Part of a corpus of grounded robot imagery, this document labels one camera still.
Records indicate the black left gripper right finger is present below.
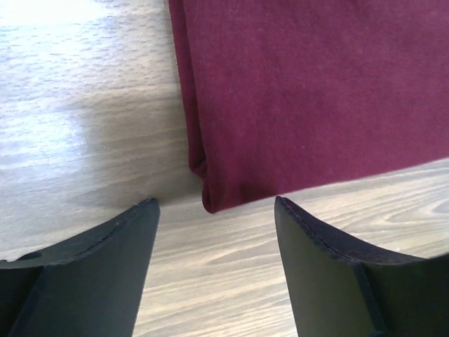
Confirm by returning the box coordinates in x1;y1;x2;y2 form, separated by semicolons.
274;197;448;337

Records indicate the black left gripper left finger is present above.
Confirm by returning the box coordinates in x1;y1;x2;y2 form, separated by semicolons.
1;199;160;337

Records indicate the maroon t shirt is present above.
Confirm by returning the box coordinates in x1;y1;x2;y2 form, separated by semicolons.
169;1;448;213

